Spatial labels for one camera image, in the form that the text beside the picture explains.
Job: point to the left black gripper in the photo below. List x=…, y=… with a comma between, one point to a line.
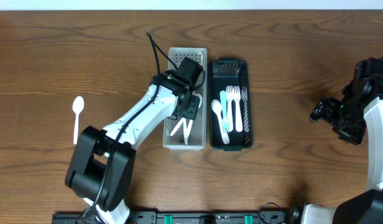
x=191, y=109

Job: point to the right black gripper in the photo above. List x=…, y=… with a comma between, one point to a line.
x=326, y=110

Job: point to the white plastic spoon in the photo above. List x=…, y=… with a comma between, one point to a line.
x=77, y=107
x=217, y=109
x=188, y=127

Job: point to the mint green plastic fork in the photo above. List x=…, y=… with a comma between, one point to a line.
x=223, y=100

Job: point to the white plastic fork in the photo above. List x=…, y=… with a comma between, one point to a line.
x=237, y=98
x=229, y=98

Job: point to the black plastic basket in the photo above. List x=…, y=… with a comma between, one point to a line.
x=222, y=73

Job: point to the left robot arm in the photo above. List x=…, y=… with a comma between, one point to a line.
x=101, y=168

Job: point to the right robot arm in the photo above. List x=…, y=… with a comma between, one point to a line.
x=363, y=93

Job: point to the clear plastic basket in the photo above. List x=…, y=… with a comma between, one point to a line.
x=197, y=137

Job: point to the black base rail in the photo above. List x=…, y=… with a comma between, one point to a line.
x=269, y=213

